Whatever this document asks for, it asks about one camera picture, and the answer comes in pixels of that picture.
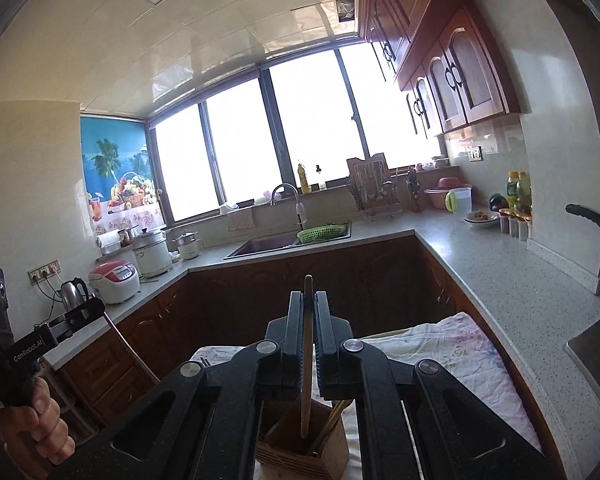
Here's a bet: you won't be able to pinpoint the green plastic basket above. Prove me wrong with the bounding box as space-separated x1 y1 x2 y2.
297 223 349 245

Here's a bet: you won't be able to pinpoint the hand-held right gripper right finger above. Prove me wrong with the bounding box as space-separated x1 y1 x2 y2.
314 291 567 480

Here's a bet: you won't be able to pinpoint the small white electric pot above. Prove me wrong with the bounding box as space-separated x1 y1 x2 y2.
172 230 204 261

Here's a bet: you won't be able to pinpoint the palm tree window blind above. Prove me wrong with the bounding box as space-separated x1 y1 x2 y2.
80 115 167 236

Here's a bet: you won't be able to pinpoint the white pitcher green handle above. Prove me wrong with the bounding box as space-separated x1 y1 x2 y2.
445 187 474 216

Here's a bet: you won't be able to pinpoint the black stove top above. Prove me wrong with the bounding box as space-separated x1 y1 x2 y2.
565 305 600 413

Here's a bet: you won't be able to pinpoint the kitchen window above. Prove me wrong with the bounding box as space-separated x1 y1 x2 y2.
147 42 444 224

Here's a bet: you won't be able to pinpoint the wall power outlet strip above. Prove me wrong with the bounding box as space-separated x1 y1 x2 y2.
28 259 62 285

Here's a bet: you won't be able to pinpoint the wooden wall cabinets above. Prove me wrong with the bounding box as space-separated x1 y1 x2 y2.
357 0 524 139

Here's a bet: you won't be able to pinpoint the yellow cooking oil bottle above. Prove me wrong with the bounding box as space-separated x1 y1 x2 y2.
517 172 533 214
506 171 521 211

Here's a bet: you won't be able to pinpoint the pink plastic basin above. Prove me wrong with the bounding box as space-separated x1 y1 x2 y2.
424 176 464 210

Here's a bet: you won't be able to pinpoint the white dishcloth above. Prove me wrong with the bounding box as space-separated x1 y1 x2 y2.
227 208 257 233

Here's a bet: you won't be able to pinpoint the stainless steel electric kettle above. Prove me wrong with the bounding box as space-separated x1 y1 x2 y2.
60 277 92 314

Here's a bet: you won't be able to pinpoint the curved kitchen faucet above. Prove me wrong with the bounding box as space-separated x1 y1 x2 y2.
270 183 309 229

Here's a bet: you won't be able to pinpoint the large white slow cooker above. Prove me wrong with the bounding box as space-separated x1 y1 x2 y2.
131 227 175 278

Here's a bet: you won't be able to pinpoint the yellow dish soap bottle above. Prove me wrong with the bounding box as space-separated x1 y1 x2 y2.
297 161 314 195

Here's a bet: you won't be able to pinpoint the white and red rice cooker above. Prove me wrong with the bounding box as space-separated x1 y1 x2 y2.
88 259 142 306

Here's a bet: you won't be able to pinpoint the wooden base cabinets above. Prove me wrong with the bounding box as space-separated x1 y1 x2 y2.
40 235 567 461

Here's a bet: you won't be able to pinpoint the paper towel roll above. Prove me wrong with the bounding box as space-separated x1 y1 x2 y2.
96 231 124 255

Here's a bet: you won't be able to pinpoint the light wooden chopstick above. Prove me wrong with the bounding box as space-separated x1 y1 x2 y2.
101 310 156 381
300 275 314 440

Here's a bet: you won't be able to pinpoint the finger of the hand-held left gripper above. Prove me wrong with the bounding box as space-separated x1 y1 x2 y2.
46 297 107 344

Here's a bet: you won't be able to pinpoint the kitchen sink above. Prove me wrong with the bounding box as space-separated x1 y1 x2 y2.
223 220 354 261

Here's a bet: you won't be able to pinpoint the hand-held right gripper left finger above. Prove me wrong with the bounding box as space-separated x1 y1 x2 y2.
45 291 306 480

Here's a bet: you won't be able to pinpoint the metal dish rack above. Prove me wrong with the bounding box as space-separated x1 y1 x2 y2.
346 152 401 221

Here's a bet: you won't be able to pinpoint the black pan handle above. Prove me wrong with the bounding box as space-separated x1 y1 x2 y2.
566 203 600 235

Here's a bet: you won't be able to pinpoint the person's left hand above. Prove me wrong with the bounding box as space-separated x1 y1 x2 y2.
0 376 76 466

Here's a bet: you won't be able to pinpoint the wooden utensil holder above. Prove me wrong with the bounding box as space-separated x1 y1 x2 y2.
255 399 351 480

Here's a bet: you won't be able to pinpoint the white dotted tablecloth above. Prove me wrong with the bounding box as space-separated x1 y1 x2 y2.
187 311 544 480

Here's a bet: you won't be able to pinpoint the white bowl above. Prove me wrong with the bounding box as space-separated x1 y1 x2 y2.
462 210 501 229

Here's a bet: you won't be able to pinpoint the pile of brown chopsticks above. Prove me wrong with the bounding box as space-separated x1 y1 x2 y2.
305 399 352 457

